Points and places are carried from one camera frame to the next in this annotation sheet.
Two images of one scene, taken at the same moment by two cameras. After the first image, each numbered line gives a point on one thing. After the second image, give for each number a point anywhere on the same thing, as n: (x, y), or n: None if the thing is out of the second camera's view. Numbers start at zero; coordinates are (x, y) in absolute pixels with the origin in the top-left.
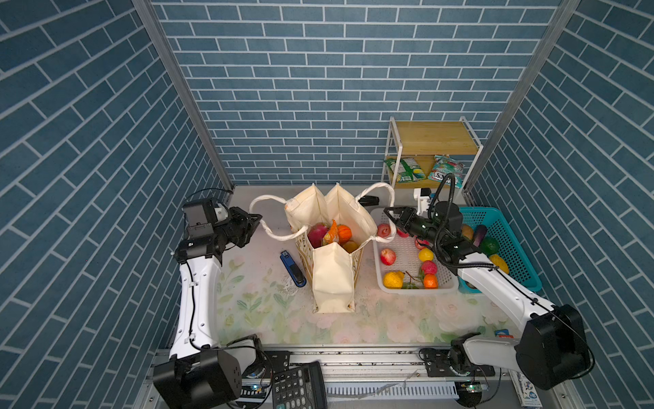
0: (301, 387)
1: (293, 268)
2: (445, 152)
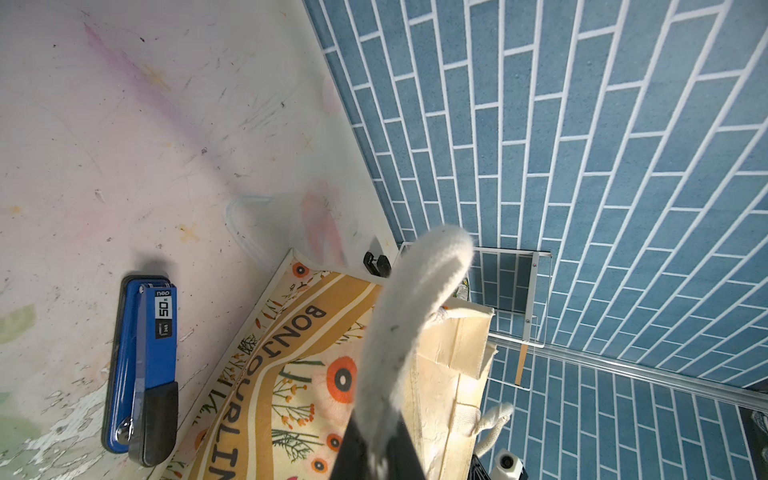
0: None
1: (140, 389)
2: (516, 285)
